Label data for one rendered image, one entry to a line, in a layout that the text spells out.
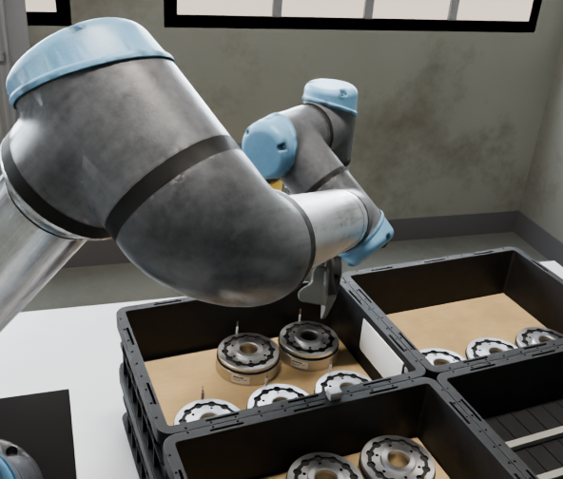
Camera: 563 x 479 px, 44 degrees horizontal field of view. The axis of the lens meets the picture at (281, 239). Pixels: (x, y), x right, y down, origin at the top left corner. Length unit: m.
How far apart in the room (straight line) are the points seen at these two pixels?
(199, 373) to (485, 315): 0.58
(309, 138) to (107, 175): 0.43
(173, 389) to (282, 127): 0.48
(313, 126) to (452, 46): 2.36
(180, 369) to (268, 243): 0.69
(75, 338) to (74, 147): 0.99
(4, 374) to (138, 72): 0.98
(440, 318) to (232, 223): 0.93
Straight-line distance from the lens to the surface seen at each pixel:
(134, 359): 1.02
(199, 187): 0.47
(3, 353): 1.46
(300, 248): 0.53
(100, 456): 1.21
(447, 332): 1.33
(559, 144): 3.51
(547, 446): 1.15
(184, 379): 1.14
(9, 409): 0.98
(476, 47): 3.29
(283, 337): 1.19
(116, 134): 0.48
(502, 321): 1.40
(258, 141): 0.86
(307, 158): 0.86
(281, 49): 2.91
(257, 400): 1.06
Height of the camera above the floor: 1.55
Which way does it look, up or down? 28 degrees down
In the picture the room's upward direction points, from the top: 5 degrees clockwise
